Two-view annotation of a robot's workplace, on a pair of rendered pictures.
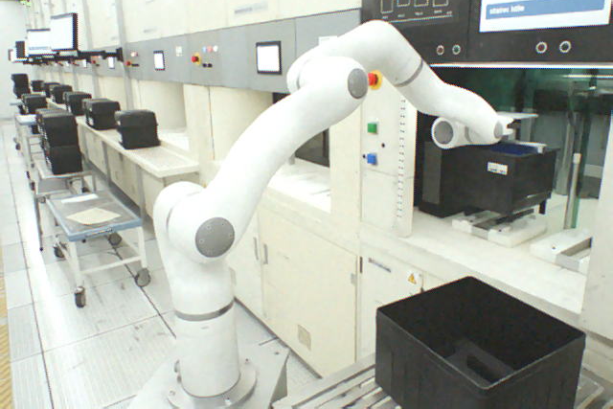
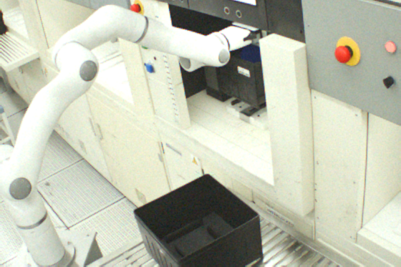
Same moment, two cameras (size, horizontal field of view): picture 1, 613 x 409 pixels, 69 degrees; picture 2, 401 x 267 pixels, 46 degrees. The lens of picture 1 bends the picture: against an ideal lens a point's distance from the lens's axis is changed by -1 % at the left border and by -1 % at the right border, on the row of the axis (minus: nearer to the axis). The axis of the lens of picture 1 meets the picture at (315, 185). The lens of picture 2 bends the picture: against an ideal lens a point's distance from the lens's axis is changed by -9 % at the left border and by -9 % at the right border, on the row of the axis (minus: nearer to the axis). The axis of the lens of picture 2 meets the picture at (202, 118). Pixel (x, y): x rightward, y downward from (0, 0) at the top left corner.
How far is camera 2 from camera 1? 0.74 m
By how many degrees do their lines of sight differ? 15
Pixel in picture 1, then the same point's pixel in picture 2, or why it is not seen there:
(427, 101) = (160, 47)
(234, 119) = (59, 8)
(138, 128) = not seen: outside the picture
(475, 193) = (234, 88)
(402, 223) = (180, 119)
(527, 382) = (212, 250)
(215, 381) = (49, 258)
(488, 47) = (198, 2)
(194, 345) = (31, 241)
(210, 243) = (18, 193)
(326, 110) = (71, 91)
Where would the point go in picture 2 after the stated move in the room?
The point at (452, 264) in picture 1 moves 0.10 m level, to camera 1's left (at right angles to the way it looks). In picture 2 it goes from (214, 153) to (186, 157)
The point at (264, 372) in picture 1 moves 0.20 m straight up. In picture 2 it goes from (80, 248) to (61, 205)
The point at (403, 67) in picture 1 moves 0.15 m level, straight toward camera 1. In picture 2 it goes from (131, 34) to (117, 56)
